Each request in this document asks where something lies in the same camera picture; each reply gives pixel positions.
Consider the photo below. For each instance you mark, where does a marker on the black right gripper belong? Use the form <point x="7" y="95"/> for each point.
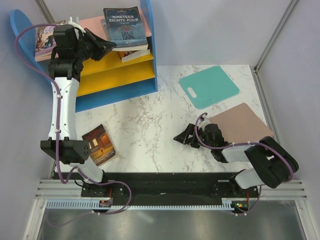
<point x="182" y="137"/>

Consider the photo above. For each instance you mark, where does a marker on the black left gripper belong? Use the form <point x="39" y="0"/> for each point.
<point x="99" y="44"/>

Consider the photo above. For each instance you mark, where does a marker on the Roald Dahl Charlie book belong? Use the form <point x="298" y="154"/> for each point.
<point x="126" y="56"/>

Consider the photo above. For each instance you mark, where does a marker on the red castle cover book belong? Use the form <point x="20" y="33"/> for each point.
<point x="105" y="28"/>

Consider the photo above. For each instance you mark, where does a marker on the Nineteen Eighty-Four dark book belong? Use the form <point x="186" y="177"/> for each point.
<point x="125" y="28"/>

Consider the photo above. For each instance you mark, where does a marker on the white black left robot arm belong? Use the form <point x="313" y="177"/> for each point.
<point x="74" y="45"/>

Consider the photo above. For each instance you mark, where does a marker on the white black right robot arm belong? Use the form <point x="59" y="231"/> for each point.
<point x="271" y="164"/>

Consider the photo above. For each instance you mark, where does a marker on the blue pink yellow bookshelf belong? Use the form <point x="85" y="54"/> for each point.
<point x="106" y="81"/>

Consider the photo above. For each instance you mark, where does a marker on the teal plastic file folder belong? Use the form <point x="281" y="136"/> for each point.
<point x="208" y="87"/>

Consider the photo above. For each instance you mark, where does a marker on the pink brown file folder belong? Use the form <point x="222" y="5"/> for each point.
<point x="240" y="125"/>

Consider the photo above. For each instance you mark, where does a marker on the purple illustrated paperback book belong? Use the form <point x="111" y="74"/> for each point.
<point x="45" y="43"/>

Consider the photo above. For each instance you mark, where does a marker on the orange night street book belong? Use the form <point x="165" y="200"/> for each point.
<point x="100" y="145"/>

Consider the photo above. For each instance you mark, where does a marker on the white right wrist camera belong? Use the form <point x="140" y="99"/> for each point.
<point x="203" y="122"/>

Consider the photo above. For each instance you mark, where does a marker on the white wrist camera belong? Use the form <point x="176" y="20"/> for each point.
<point x="203" y="122"/>
<point x="74" y="21"/>

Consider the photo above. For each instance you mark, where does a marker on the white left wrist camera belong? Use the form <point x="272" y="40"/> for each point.
<point x="74" y="21"/>

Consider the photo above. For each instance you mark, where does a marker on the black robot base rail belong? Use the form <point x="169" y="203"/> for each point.
<point x="166" y="188"/>

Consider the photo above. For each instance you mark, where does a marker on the aluminium frame rail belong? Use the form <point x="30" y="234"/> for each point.
<point x="288" y="191"/>

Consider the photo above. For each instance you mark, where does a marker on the white slotted cable duct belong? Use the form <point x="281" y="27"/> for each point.
<point x="95" y="204"/>

